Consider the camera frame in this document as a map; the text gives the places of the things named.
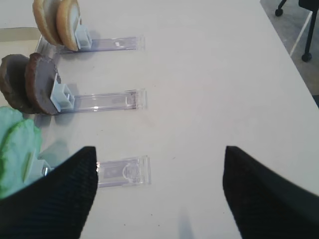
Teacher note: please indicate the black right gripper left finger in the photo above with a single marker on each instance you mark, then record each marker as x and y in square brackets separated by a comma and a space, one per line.
[55, 206]

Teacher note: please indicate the clear lettuce holder rail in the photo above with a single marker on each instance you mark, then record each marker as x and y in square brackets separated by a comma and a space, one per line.
[124, 173]

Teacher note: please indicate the clear right bun holder rail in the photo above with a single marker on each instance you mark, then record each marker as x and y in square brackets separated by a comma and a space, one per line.
[85, 43]

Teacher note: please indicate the brown meat patty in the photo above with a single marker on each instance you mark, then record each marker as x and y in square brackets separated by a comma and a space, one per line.
[12, 83]
[40, 74]

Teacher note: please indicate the green lettuce leaf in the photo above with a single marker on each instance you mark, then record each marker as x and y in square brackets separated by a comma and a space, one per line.
[19, 140]

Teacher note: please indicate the clear patty holder rail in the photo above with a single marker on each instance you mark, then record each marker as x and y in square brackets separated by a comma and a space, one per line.
[65, 102]

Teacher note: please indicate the bun slice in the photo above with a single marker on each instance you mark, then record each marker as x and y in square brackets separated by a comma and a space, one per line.
[45, 13]
[67, 20]

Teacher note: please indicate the brown meat patty outer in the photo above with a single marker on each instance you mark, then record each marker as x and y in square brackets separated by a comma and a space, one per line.
[40, 74]

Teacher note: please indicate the black chair legs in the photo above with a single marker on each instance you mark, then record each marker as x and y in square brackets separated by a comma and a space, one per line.
[312, 6]

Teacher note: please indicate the brown meat patty inner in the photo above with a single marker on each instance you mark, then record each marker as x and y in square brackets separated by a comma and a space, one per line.
[12, 83]

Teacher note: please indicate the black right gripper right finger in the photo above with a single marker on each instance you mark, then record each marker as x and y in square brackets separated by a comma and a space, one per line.
[265, 205]

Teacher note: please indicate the bun slice inner right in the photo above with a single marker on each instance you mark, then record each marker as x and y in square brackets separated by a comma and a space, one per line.
[45, 13]

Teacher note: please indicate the bun slice outer right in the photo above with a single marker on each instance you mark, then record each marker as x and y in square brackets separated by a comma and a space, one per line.
[67, 20]

